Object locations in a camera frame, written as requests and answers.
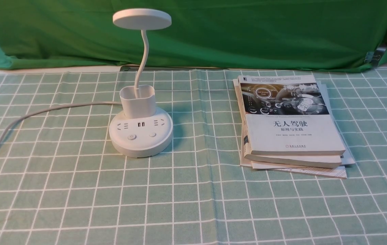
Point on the white desk lamp with sockets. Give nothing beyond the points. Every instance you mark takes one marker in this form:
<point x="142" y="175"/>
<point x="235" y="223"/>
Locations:
<point x="142" y="129"/>

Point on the green checkered tablecloth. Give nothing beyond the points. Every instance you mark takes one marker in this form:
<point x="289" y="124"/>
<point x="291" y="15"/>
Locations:
<point x="63" y="183"/>

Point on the top book with car cover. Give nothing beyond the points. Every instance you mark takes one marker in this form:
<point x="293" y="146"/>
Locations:
<point x="288" y="115"/>

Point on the metal binder clip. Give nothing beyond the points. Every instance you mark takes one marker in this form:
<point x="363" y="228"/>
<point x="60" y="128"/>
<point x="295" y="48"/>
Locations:
<point x="373" y="57"/>

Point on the green backdrop cloth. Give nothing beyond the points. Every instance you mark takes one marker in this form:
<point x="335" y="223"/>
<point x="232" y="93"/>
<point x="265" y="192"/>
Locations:
<point x="323" y="35"/>

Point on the bottom thin book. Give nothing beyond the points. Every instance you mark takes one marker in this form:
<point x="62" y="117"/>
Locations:
<point x="339" y="172"/>

